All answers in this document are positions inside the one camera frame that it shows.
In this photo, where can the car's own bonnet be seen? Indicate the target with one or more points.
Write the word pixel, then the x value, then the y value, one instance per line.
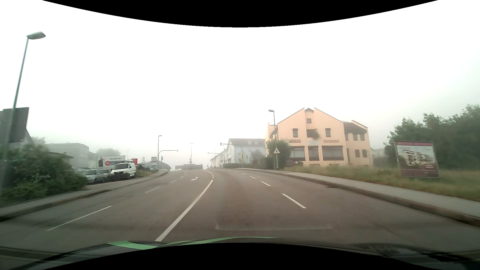
pixel 240 255

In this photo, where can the billboard with building picture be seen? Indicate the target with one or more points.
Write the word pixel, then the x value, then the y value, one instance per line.
pixel 417 159

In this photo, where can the silver car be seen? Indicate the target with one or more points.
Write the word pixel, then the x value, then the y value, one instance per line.
pixel 106 173
pixel 93 175

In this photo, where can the green bushes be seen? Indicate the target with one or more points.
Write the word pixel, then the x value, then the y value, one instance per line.
pixel 33 174

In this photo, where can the lamp post with road sign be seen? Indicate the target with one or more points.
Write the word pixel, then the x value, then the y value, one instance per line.
pixel 276 146

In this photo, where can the road sign seen from behind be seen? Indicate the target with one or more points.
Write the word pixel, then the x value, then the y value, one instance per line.
pixel 18 123

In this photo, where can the white building with grey roof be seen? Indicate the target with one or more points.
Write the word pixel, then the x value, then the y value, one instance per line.
pixel 243 150

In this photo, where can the tall lamp post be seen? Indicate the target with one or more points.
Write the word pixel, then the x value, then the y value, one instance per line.
pixel 19 75

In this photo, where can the white billboard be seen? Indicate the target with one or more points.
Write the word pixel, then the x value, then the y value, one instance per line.
pixel 111 161

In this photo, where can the grass verge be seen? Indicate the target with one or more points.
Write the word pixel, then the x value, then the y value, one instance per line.
pixel 378 176

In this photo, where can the dark hedge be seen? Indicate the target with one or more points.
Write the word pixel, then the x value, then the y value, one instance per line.
pixel 240 165

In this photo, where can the peach building with dark roof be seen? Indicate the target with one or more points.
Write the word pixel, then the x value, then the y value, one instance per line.
pixel 318 138

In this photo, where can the dark green bush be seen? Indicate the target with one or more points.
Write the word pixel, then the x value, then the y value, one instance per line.
pixel 279 152

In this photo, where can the grey pavement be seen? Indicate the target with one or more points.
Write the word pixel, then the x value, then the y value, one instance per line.
pixel 405 195
pixel 56 198

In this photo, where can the group of trees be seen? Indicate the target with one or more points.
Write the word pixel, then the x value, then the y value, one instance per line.
pixel 438 138

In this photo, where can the grey asphalt road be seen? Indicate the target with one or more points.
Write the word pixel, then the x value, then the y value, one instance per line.
pixel 240 202

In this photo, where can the white van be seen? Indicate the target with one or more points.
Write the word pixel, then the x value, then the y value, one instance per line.
pixel 123 170

